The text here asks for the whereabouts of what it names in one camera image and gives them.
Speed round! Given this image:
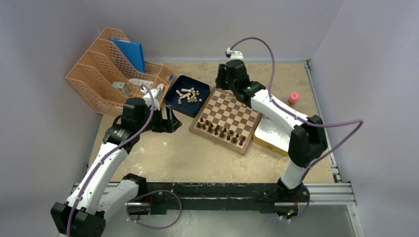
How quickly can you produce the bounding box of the white paper pack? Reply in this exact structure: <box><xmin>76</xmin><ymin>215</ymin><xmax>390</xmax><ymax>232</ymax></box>
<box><xmin>128</xmin><ymin>78</ymin><xmax>154</xmax><ymax>88</ymax></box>

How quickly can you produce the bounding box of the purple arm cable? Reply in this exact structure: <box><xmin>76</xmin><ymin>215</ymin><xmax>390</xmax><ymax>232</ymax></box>
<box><xmin>65</xmin><ymin>84</ymin><xmax>155</xmax><ymax>237</ymax></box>
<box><xmin>229</xmin><ymin>37</ymin><xmax>364</xmax><ymax>184</ymax></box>

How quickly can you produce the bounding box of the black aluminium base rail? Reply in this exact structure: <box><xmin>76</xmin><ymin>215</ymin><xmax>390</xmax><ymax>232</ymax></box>
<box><xmin>104</xmin><ymin>182</ymin><xmax>356</xmax><ymax>218</ymax></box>

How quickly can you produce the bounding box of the blue folder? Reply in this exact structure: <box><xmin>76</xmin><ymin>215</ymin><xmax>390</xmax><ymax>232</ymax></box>
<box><xmin>110</xmin><ymin>38</ymin><xmax>145</xmax><ymax>73</ymax></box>

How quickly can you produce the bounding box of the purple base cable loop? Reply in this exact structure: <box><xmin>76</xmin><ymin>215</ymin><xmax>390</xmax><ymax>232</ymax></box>
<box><xmin>126</xmin><ymin>189</ymin><xmax>183</xmax><ymax>230</ymax></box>

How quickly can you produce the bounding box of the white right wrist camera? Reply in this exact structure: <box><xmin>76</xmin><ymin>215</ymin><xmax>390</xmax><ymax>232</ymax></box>
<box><xmin>225</xmin><ymin>47</ymin><xmax>244</xmax><ymax>61</ymax></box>

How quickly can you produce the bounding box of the wooden chess board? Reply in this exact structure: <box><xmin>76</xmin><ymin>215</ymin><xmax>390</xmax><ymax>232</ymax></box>
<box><xmin>189</xmin><ymin>88</ymin><xmax>262</xmax><ymax>156</ymax></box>

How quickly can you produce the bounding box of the peach plastic file organizer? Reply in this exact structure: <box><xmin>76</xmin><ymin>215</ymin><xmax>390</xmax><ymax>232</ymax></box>
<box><xmin>66</xmin><ymin>27</ymin><xmax>175</xmax><ymax>116</ymax></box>

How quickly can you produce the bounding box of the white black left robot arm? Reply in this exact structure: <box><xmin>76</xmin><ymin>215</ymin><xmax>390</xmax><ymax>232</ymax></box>
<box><xmin>50</xmin><ymin>98</ymin><xmax>182</xmax><ymax>237</ymax></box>

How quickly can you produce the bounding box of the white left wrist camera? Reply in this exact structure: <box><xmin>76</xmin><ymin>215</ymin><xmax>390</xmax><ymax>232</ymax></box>
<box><xmin>141</xmin><ymin>85</ymin><xmax>162</xmax><ymax>110</ymax></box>

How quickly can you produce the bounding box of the pink capped small bottle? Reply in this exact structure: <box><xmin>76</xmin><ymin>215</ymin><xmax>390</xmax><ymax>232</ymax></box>
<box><xmin>287</xmin><ymin>92</ymin><xmax>300</xmax><ymax>106</ymax></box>

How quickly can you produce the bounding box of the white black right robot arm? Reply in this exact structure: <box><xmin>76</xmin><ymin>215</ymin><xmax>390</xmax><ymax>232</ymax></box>
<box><xmin>215</xmin><ymin>59</ymin><xmax>328</xmax><ymax>201</ymax></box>

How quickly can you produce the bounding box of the gold metal tin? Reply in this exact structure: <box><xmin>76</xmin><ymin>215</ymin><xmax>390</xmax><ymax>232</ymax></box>
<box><xmin>252</xmin><ymin>116</ymin><xmax>290</xmax><ymax>157</ymax></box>

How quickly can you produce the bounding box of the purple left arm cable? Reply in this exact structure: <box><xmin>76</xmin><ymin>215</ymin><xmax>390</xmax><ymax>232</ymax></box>
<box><xmin>65</xmin><ymin>84</ymin><xmax>155</xmax><ymax>237</ymax></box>

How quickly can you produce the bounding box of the dark blue tray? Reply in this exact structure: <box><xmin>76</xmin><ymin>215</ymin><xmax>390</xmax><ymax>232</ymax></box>
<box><xmin>164</xmin><ymin>75</ymin><xmax>210</xmax><ymax>118</ymax></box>

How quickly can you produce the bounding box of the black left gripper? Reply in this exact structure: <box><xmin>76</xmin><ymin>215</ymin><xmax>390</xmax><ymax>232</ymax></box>
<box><xmin>136</xmin><ymin>104</ymin><xmax>181</xmax><ymax>134</ymax></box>

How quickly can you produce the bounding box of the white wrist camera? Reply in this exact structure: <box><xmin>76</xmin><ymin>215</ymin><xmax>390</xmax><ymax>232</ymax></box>
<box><xmin>225</xmin><ymin>47</ymin><xmax>244</xmax><ymax>61</ymax></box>
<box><xmin>141</xmin><ymin>85</ymin><xmax>162</xmax><ymax>110</ymax></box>

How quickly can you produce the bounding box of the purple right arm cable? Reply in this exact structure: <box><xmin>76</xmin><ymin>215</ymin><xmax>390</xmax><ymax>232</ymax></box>
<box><xmin>229</xmin><ymin>37</ymin><xmax>364</xmax><ymax>184</ymax></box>

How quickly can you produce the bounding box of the grey box red label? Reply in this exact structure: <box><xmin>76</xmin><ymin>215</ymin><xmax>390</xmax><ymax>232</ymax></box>
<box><xmin>113</xmin><ymin>81</ymin><xmax>130</xmax><ymax>97</ymax></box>

